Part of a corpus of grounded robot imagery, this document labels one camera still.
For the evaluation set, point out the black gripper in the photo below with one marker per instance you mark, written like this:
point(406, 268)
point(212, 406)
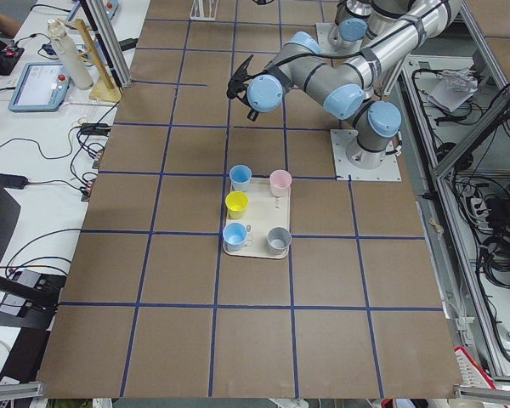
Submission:
point(238, 82)

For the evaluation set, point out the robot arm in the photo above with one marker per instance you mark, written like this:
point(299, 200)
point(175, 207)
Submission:
point(373, 37)
point(346, 9)

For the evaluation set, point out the white cup rack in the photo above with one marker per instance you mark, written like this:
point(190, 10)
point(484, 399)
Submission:
point(204, 10)

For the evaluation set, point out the light blue cup far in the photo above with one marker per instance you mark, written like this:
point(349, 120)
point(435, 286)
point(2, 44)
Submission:
point(240, 177)

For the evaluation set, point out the light blue cup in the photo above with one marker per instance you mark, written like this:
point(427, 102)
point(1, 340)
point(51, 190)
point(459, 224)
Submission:
point(234, 236)
point(240, 177)

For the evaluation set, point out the pink cup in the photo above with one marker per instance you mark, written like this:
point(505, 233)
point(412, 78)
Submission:
point(280, 182)

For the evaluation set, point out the yellow cup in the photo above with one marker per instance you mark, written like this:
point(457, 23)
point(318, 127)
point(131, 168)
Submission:
point(236, 203)

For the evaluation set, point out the light blue cup near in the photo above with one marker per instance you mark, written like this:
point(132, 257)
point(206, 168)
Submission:
point(234, 236)

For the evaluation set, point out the grey cup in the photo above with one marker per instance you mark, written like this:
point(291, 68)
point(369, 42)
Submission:
point(279, 239)

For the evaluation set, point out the cream plastic tray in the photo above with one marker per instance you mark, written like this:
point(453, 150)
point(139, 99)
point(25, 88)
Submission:
point(264, 213)

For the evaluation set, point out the wooden mug tree stand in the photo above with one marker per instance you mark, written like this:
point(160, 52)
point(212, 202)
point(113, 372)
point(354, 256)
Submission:
point(104, 89)

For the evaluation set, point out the beige water bottle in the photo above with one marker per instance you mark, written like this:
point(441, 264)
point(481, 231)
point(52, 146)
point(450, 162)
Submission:
point(69, 56)

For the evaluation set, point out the blue teach pendant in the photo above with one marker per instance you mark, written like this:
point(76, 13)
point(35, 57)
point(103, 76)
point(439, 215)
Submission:
point(41, 88)

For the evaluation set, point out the black power adapter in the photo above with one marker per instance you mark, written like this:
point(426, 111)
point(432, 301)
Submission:
point(11, 181)

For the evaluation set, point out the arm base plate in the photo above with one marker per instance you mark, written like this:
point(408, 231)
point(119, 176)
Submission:
point(325, 39)
point(351, 163)

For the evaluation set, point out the aluminium frame post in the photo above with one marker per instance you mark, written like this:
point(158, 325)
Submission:
point(101, 25)

